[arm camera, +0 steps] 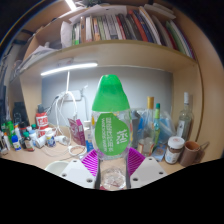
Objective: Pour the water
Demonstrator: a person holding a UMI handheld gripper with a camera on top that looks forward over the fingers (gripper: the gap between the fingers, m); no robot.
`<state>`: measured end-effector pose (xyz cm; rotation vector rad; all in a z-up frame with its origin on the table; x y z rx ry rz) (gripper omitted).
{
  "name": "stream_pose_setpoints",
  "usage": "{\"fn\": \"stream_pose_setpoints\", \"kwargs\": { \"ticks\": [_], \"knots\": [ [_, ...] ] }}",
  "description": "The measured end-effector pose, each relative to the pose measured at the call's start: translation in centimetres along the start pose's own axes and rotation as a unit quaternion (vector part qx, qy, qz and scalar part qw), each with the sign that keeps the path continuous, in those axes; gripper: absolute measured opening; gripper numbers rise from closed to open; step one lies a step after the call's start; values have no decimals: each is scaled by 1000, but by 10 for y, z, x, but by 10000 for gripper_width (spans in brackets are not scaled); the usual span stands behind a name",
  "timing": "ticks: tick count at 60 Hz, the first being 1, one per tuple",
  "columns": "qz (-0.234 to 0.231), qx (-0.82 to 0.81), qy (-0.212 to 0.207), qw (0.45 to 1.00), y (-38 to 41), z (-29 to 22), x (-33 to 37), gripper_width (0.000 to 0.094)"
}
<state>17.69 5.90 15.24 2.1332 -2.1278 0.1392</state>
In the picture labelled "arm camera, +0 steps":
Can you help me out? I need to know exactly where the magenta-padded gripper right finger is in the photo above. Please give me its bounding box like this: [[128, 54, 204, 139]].
[[127, 147, 168, 189]]

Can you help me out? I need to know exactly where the white ceiling light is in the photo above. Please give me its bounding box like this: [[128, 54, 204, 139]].
[[64, 0, 78, 11]]

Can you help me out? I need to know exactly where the blue clear plastic bag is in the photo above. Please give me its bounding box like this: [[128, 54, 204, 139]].
[[139, 108, 177, 149]]

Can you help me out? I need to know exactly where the white under-shelf light bar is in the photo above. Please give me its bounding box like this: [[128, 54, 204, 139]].
[[40, 62, 99, 77]]

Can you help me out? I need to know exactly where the white bottle with blue cap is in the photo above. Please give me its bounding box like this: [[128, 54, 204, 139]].
[[11, 133, 23, 152]]

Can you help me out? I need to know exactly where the tall clear glass bottle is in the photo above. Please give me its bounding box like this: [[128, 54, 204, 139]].
[[176, 92, 194, 141]]

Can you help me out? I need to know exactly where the clear green-capped water bottle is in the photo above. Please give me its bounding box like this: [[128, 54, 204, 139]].
[[90, 74, 134, 192]]

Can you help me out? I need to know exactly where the white power strip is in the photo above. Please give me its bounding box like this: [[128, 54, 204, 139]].
[[58, 89, 83, 102]]

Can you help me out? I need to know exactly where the blue and white box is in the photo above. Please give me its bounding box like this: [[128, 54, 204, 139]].
[[84, 128, 96, 153]]

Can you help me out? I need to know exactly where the white cable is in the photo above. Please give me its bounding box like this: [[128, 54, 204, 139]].
[[43, 91, 88, 158]]

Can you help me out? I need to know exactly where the small dark brown jar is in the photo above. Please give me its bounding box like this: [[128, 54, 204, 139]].
[[22, 131, 35, 153]]

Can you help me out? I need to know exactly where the white tube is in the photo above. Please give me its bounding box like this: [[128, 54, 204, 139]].
[[34, 134, 68, 148]]

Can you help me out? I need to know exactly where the thin bottle with green cap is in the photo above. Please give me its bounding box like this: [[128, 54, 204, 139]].
[[153, 102, 162, 141]]

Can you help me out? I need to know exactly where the green plastic container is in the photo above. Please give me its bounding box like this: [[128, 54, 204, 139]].
[[1, 119, 16, 148]]

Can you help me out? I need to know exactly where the brown jar with white lid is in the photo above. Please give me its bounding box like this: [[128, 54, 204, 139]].
[[164, 136, 186, 165]]

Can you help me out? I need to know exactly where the brown mug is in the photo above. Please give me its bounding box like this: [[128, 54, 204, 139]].
[[179, 140, 209, 167]]

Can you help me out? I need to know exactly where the magenta carton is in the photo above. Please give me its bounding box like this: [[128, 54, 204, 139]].
[[67, 118, 87, 147]]

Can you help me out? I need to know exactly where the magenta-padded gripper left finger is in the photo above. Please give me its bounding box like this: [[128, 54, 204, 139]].
[[60, 148, 100, 189]]

